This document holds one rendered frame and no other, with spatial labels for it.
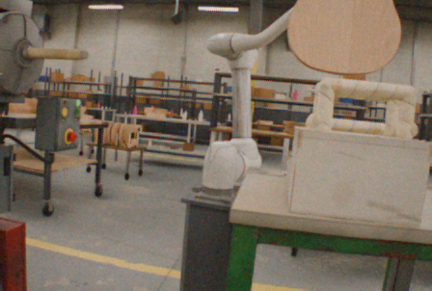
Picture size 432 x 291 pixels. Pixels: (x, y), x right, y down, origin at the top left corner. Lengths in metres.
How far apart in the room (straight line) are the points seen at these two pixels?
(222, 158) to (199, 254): 0.48
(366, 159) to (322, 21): 0.53
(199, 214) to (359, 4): 1.10
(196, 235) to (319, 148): 1.06
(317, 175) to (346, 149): 0.08
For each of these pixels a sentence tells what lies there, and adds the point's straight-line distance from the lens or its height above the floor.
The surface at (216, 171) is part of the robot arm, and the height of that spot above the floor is 0.84.
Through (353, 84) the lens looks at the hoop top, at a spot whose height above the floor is 1.20.
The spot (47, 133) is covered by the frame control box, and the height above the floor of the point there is 0.99.
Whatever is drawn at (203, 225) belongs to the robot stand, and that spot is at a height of 0.58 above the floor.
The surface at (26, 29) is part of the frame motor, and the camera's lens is 1.17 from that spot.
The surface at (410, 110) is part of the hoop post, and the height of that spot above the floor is 1.16.
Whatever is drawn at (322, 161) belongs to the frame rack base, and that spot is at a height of 1.04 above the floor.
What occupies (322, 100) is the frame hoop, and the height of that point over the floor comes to 1.16.
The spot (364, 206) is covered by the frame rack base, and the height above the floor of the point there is 0.96.
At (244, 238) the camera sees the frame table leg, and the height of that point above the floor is 0.87.
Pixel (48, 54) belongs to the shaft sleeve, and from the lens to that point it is 1.08.
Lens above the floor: 1.12
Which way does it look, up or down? 3 degrees down
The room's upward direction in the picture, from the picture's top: 5 degrees clockwise
